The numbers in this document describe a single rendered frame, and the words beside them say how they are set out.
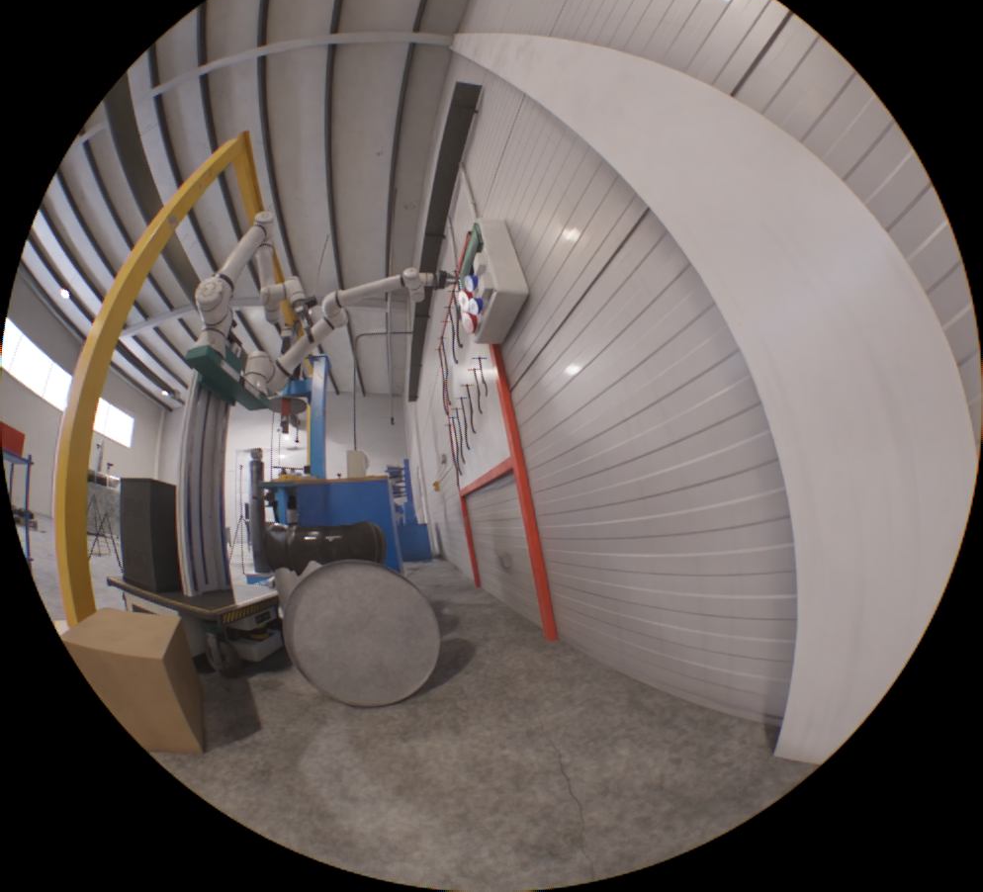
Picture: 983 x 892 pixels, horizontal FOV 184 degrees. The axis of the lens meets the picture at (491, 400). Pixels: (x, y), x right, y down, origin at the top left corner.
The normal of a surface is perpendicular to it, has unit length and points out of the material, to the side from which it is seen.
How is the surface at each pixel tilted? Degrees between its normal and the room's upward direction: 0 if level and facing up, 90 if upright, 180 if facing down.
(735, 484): 90
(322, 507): 90
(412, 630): 77
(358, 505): 90
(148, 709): 90
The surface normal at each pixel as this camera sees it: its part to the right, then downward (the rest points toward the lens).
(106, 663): 0.73, -0.36
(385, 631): 0.45, -0.59
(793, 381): -0.95, 0.06
